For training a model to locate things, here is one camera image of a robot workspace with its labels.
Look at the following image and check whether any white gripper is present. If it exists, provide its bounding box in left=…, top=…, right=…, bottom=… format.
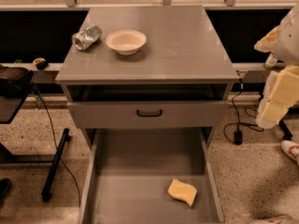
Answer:
left=254, top=3, right=299, bottom=129

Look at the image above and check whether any open grey middle drawer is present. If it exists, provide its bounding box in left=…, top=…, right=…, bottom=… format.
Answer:
left=78, top=129, right=224, bottom=224

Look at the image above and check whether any black bag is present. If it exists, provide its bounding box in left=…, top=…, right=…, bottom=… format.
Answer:
left=0, top=65, right=34, bottom=98

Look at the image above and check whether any white red shoe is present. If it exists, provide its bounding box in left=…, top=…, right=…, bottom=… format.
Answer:
left=281, top=140, right=299, bottom=166

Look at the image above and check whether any black power cable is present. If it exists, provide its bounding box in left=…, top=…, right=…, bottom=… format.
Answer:
left=222, top=77, right=265, bottom=146

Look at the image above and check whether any black stand leg right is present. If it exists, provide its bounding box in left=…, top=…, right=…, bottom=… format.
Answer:
left=278, top=120, right=292, bottom=141

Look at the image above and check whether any clear plastic bottle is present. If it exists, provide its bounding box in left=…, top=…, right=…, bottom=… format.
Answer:
left=264, top=53, right=278, bottom=69

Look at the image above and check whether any black drawer handle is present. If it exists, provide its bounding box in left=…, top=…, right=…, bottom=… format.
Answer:
left=136, top=109, right=163, bottom=118

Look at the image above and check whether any crushed silver can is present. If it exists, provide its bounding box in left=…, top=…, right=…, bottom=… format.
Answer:
left=72, top=24, right=102, bottom=50

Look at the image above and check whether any yellow black tape measure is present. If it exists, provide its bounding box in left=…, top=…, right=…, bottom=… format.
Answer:
left=33, top=58, right=49, bottom=70

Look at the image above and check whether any white bowl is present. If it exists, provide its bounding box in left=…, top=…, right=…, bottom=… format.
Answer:
left=106, top=30, right=147, bottom=56

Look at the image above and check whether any black cable left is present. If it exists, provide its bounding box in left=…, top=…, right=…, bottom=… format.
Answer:
left=32, top=84, right=82, bottom=207

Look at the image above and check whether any black side table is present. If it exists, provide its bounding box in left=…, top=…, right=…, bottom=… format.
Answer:
left=0, top=82, right=71, bottom=203

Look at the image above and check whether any black shoe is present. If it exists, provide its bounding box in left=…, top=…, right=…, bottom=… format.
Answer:
left=0, top=178, right=12, bottom=203

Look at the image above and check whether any grey drawer cabinet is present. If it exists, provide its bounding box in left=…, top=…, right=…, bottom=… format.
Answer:
left=56, top=6, right=237, bottom=144

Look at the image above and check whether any yellow sponge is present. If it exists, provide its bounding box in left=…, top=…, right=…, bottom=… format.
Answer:
left=167, top=177, right=197, bottom=207

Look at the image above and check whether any grey top drawer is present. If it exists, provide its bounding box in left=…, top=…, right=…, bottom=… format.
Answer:
left=68, top=85, right=228, bottom=129

